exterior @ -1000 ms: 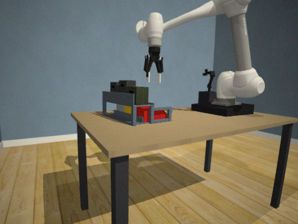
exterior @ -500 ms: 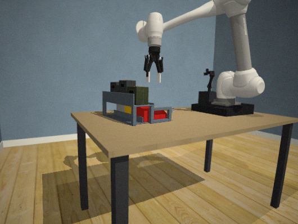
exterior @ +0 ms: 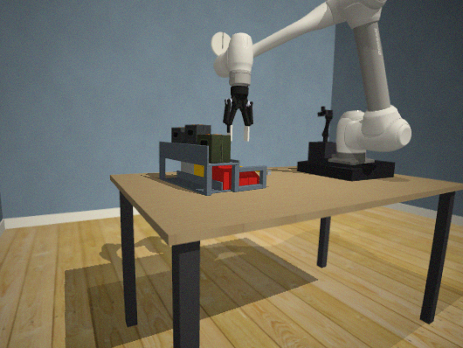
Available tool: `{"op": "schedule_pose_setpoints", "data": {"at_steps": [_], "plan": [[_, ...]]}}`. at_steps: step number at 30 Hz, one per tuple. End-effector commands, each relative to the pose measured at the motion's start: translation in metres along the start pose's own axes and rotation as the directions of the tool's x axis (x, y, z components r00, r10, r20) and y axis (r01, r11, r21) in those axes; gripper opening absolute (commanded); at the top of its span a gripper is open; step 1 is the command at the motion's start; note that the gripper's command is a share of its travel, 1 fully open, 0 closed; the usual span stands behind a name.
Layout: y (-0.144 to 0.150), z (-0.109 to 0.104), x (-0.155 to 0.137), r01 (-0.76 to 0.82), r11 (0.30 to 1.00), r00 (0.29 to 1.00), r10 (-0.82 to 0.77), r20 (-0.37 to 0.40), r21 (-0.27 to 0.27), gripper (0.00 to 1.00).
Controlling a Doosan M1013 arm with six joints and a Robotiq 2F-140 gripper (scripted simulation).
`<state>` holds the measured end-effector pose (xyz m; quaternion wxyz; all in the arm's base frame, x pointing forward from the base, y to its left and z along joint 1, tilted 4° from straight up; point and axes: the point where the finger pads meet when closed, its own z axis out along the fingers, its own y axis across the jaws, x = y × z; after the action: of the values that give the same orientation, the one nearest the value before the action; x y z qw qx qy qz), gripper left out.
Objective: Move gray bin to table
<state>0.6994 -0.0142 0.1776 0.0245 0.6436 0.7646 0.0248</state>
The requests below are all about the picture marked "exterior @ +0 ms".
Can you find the yellow open bin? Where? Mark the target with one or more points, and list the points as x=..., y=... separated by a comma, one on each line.
x=198, y=170

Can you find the red open bin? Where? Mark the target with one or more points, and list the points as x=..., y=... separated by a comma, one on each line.
x=224, y=174

